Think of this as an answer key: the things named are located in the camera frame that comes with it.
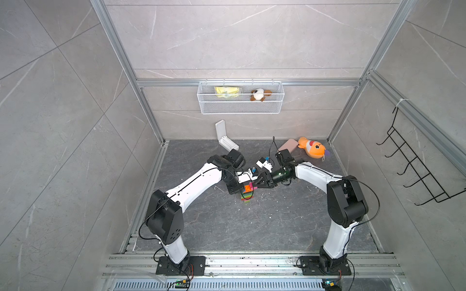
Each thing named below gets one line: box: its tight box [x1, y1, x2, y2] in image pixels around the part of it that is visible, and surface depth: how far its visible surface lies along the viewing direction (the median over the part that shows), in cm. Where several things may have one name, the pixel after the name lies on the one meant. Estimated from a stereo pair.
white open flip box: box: [214, 119, 240, 152], surface depth 117 cm
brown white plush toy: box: [249, 88, 273, 102], surface depth 89 cm
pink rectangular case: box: [277, 138, 299, 153], surface depth 117 cm
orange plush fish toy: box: [297, 136, 327, 162], surface depth 107 cm
